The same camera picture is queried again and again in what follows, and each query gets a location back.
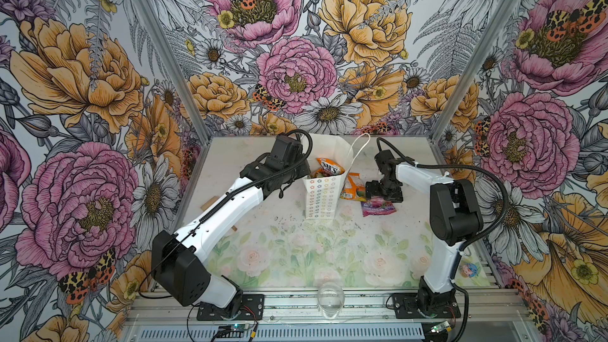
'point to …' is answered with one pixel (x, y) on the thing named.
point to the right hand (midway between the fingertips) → (380, 204)
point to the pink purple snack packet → (376, 206)
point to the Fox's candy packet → (330, 166)
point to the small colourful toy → (469, 270)
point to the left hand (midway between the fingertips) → (305, 172)
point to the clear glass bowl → (331, 299)
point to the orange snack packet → (354, 188)
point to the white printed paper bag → (321, 192)
